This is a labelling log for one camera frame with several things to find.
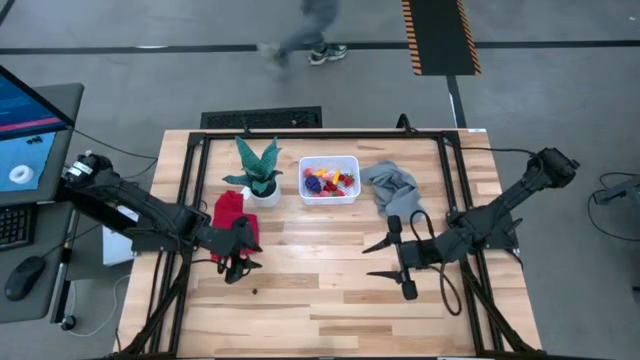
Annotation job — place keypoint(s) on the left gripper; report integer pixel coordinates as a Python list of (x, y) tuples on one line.
[(225, 245)]

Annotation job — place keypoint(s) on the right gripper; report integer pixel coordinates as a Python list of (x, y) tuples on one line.
[(420, 254)]

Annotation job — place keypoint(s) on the red toy strawberry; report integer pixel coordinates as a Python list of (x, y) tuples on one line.
[(340, 192), (348, 179)]

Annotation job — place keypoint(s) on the purple toy grapes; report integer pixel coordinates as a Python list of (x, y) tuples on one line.
[(313, 184)]

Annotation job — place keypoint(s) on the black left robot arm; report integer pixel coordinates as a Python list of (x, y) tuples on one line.
[(130, 205)]

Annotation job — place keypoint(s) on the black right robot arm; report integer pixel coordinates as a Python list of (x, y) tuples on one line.
[(500, 210)]

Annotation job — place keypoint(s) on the red cloth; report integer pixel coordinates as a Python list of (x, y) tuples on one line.
[(230, 210)]

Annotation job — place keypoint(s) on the grey crumpled cloth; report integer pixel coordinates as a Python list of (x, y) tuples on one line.
[(395, 190)]

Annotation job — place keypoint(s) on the white perforated plastic basket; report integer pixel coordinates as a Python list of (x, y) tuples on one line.
[(330, 201)]

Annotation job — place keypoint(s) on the green plant in white pot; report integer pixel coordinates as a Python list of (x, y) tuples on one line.
[(257, 167)]

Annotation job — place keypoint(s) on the white box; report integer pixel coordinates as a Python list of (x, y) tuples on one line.
[(115, 252)]

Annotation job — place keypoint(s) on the black keyboard on floor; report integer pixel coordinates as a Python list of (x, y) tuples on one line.
[(260, 119)]

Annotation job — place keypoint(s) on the grey computer cart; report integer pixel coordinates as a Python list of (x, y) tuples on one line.
[(50, 220)]

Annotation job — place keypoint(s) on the black computer mouse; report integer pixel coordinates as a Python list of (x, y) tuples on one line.
[(22, 277)]

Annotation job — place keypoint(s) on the black mat with orange stripes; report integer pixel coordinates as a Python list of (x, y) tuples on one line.
[(440, 35)]

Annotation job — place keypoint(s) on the person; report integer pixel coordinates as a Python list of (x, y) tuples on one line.
[(312, 25)]

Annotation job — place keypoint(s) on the black floor stand leg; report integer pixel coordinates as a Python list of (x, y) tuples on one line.
[(620, 190)]

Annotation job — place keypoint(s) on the computer monitor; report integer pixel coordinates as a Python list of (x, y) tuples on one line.
[(25, 150)]

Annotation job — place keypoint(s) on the black aluminium table frame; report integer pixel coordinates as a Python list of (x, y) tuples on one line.
[(225, 135)]

